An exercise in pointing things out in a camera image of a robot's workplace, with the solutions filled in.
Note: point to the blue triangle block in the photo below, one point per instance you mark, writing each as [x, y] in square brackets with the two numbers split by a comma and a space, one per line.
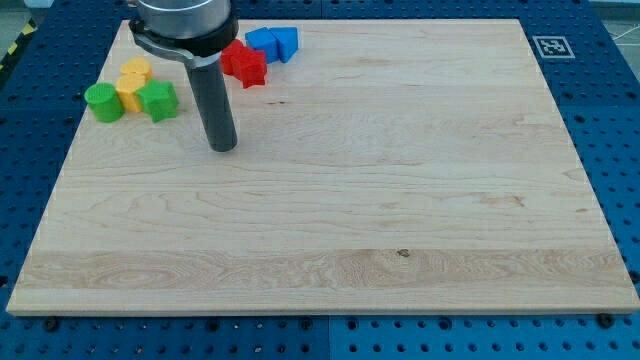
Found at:
[286, 41]

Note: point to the blue cube block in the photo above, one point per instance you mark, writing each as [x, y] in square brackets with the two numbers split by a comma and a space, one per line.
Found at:
[262, 39]

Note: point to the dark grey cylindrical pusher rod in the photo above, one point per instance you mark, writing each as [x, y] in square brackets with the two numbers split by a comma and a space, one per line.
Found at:
[209, 90]

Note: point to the yellow cylinder block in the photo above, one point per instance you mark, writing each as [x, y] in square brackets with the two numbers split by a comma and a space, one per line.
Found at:
[139, 66]

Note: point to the yellow hexagon block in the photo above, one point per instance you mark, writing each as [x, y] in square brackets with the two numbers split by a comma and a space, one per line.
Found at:
[126, 87]

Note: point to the red cylinder block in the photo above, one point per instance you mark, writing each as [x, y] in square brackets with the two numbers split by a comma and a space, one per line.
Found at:
[233, 50]

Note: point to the green star block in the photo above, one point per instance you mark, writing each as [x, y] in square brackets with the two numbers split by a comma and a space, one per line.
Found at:
[158, 100]

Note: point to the green cylinder block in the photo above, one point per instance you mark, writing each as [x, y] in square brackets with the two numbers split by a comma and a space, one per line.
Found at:
[104, 102]

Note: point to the white fiducial marker tag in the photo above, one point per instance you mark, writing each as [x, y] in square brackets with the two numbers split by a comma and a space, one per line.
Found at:
[553, 47]

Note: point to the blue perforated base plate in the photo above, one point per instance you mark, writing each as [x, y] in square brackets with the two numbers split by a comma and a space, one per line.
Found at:
[42, 104]

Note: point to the wooden board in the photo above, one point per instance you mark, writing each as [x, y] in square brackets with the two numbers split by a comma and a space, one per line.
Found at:
[390, 167]

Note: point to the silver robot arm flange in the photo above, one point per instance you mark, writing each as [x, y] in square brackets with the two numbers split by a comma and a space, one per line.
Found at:
[193, 32]

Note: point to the red star block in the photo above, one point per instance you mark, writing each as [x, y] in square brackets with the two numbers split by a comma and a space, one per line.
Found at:
[249, 67]

